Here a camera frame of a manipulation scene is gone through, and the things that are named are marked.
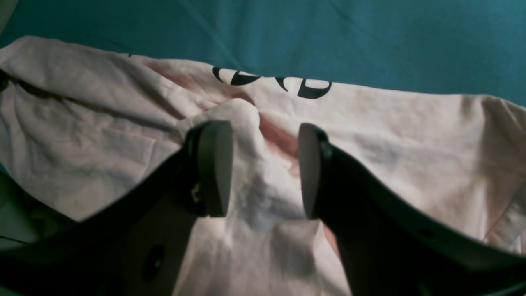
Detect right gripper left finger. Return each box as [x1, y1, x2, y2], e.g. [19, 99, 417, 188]
[1, 120, 233, 296]

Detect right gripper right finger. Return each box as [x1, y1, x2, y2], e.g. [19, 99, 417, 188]
[298, 123, 526, 296]

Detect pink T-shirt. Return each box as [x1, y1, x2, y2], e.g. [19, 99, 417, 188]
[1, 36, 526, 296]

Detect teal table cloth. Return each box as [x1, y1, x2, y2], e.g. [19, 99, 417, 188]
[1, 0, 526, 105]

